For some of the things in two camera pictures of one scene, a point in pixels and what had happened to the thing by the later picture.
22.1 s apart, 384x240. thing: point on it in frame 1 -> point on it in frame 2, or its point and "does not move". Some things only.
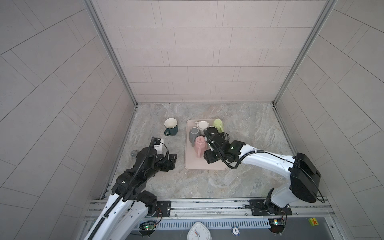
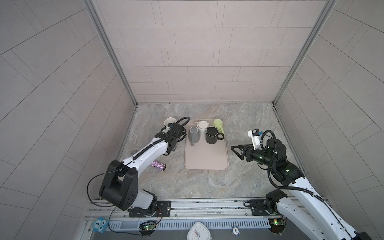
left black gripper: [171, 164] -> [176, 145]
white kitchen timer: [199, 232] does not move
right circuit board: [276, 225] does not move
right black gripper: [207, 157] -> [240, 147]
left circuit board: [149, 227] does not move
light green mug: [218, 123] does not move
